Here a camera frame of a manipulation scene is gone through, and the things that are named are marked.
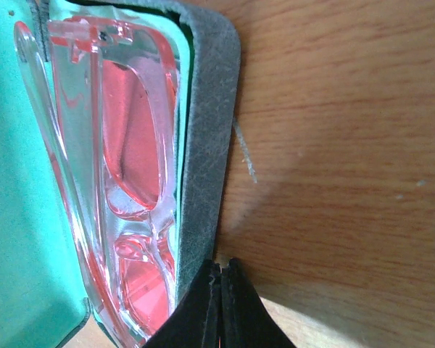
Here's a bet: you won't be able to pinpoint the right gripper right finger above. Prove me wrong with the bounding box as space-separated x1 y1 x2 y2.
220 258 294 348

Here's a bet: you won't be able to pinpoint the red transparent sunglasses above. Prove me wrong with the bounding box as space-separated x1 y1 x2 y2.
14 15 179 347

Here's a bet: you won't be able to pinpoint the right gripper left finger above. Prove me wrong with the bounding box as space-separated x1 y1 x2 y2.
144 260 221 348

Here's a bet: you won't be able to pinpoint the grey glasses case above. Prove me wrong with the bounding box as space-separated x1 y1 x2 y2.
0 1 241 347

